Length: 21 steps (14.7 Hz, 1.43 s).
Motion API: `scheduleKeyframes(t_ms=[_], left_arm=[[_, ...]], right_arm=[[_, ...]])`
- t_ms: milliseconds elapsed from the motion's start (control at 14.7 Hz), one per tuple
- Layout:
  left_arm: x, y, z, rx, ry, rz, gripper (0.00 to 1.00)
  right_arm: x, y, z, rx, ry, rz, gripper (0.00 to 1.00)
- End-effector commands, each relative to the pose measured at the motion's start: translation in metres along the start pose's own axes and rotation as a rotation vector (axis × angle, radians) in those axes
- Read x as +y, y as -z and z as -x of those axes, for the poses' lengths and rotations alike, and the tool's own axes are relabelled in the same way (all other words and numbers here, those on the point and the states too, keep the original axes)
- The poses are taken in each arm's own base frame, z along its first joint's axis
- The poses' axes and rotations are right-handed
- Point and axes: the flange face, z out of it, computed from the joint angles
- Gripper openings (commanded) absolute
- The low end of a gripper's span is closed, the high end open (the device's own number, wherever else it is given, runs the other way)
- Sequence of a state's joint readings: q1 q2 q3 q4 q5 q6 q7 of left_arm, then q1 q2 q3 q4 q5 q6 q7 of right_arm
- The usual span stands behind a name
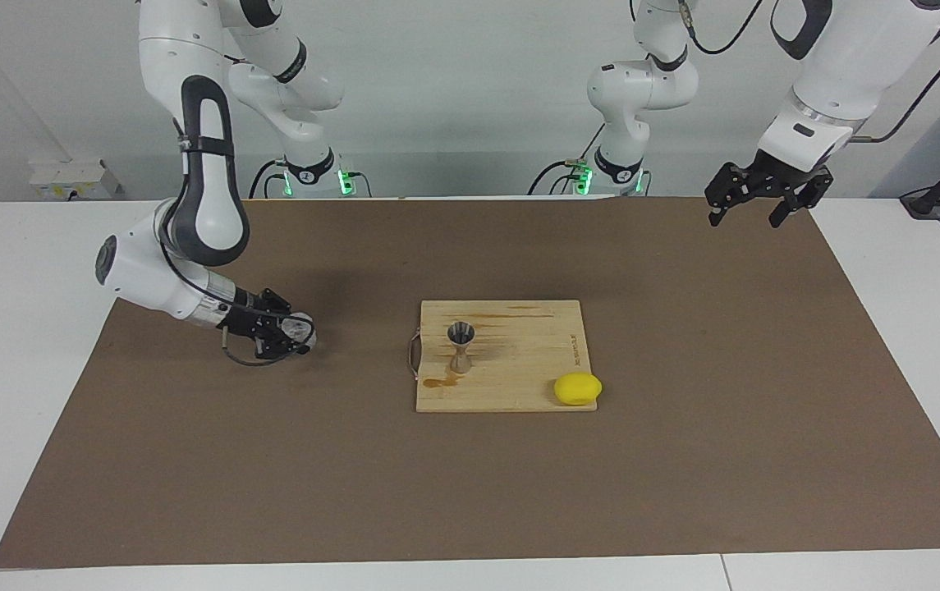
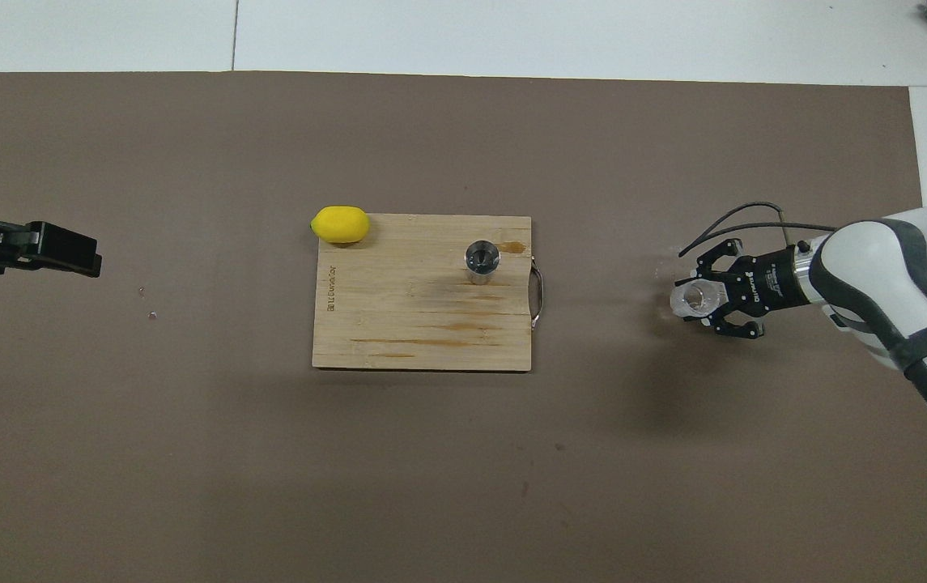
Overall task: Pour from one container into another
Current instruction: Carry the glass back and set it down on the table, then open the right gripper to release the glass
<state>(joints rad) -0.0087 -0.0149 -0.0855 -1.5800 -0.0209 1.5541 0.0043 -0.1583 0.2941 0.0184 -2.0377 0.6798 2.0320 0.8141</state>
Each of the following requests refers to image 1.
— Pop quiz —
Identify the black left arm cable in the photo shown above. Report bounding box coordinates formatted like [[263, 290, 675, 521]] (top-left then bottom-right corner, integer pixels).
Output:
[[677, 0, 940, 145]]

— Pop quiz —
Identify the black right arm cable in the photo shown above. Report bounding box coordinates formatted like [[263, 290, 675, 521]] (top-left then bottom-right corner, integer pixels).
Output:
[[158, 115, 310, 368]]

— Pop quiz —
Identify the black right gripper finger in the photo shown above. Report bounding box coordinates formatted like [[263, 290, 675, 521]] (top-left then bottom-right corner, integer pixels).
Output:
[[263, 289, 310, 321], [254, 337, 310, 360]]

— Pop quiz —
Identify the white wall power strip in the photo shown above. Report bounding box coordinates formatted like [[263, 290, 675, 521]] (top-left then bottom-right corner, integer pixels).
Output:
[[29, 160, 122, 202]]

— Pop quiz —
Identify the black base cable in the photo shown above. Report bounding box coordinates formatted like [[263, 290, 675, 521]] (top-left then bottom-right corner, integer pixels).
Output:
[[528, 123, 606, 196], [250, 158, 290, 198]]

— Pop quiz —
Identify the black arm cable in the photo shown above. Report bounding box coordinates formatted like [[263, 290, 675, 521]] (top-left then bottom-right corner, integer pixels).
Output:
[[677, 0, 940, 145], [158, 115, 310, 368]]

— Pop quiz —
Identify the yellow lemon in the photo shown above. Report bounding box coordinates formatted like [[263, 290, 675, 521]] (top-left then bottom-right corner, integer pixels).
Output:
[[553, 372, 603, 407]]

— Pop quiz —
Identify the steel double jigger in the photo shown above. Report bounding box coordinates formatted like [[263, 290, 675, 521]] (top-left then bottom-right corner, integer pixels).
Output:
[[447, 322, 477, 375]]

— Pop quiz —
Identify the small clear glass cup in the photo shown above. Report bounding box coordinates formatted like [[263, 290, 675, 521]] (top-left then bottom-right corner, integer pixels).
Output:
[[279, 314, 319, 352]]

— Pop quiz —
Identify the brown table mat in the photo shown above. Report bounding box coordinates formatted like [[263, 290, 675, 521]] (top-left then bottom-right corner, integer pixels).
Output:
[[0, 195, 940, 570]]

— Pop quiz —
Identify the wooden cutting board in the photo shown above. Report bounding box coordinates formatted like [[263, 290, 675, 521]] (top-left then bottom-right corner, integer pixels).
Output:
[[408, 300, 599, 414]]

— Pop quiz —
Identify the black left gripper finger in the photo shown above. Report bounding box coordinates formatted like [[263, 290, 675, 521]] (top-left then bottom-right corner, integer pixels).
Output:
[[768, 168, 833, 228], [704, 163, 745, 227]]

